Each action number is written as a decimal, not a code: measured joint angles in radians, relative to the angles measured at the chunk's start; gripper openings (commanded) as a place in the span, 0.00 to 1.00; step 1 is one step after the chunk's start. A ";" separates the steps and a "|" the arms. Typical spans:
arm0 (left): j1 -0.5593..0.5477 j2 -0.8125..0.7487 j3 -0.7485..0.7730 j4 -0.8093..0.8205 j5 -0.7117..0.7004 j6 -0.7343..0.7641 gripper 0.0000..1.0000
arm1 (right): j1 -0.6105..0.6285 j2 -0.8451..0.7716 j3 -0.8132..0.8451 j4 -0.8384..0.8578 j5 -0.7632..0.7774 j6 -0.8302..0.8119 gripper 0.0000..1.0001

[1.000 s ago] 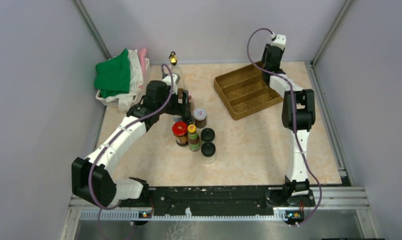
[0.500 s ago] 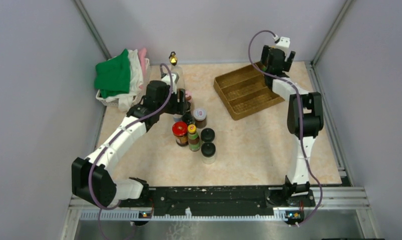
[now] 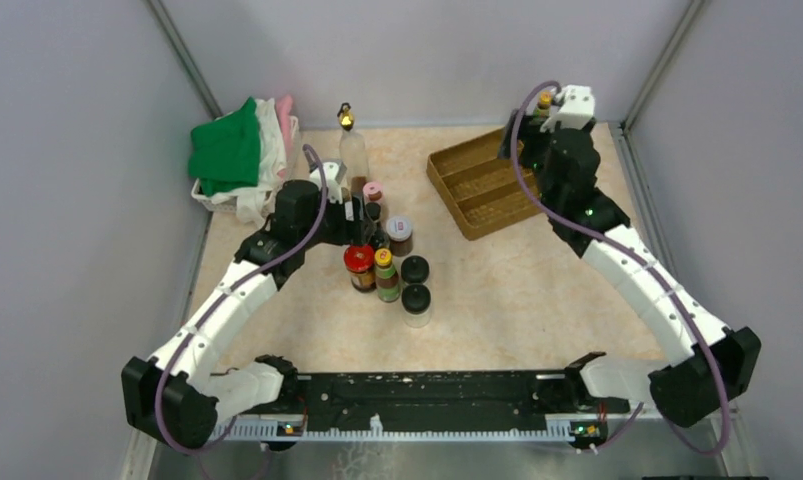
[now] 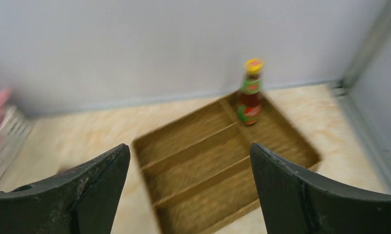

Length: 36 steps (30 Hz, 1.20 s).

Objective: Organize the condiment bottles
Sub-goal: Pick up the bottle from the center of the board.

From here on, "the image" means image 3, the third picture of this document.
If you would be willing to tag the yellow cap chili sauce bottle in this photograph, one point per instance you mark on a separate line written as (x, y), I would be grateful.
(387, 279)

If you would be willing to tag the woven wicker divided tray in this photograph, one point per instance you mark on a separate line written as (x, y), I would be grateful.
(479, 189)

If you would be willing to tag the pink lid spice jar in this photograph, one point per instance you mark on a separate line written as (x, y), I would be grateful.
(373, 192)

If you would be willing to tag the black lid clear jar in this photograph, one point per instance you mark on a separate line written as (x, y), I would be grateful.
(415, 270)
(417, 303)

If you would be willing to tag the red lid sauce jar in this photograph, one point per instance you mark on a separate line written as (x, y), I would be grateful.
(359, 262)

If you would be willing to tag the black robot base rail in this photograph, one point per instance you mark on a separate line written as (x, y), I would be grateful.
(460, 406)

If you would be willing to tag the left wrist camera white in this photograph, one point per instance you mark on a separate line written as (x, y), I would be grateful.
(328, 177)

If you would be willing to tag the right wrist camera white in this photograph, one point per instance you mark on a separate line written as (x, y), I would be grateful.
(574, 109)

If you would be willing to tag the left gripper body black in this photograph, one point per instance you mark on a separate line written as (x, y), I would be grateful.
(333, 228)

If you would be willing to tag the black cap soy bottle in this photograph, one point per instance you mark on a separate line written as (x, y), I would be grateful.
(374, 211)

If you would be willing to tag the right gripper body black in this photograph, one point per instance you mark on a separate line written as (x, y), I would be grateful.
(543, 182)

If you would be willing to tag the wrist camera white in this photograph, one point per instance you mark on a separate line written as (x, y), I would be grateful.
(328, 177)
(574, 109)

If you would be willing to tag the white lid sauce jar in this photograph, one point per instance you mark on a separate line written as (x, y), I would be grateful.
(399, 230)

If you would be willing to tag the pink cloth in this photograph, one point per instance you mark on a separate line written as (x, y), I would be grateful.
(283, 107)

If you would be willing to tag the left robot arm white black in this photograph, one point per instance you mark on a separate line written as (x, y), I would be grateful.
(175, 396)

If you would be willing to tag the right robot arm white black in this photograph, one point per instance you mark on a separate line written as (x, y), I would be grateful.
(706, 364)

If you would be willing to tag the green cloth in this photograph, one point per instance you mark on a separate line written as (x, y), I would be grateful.
(226, 152)

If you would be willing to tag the tall glass oil bottle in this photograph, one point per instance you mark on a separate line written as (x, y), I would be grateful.
(352, 149)

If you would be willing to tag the white plastic basket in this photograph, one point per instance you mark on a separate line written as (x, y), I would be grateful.
(227, 202)

